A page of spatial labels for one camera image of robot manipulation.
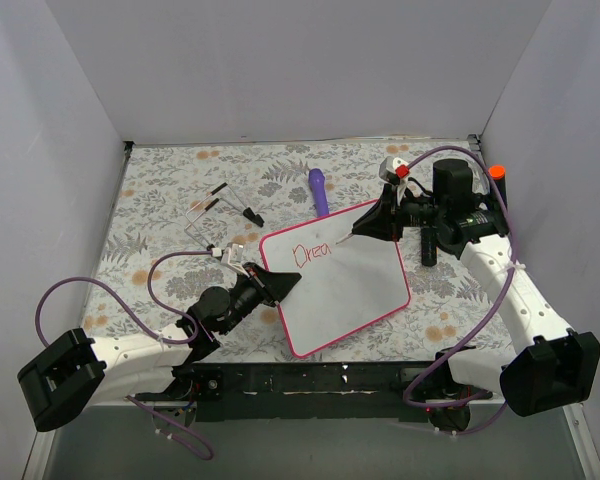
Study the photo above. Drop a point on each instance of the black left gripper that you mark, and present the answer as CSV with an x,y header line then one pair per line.
x,y
260,285

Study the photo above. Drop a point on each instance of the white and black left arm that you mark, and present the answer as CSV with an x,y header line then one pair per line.
x,y
77,371

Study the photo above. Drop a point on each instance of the black stick with orange tip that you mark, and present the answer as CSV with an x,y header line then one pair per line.
x,y
497,189

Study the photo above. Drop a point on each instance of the pink framed whiteboard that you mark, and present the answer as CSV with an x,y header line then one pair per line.
x,y
344,287

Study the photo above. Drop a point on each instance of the floral patterned table mat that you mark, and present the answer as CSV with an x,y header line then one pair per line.
x,y
150,270

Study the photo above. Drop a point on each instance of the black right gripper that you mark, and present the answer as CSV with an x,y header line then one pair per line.
x,y
393,215

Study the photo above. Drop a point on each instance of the black microphone with grey head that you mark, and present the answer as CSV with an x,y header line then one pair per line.
x,y
428,246

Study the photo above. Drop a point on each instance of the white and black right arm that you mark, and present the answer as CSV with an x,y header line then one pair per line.
x,y
553,365

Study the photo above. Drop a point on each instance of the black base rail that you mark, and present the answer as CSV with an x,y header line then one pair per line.
x,y
293,391

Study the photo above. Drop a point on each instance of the white wire whiteboard stand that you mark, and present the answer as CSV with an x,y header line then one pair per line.
x,y
218,217

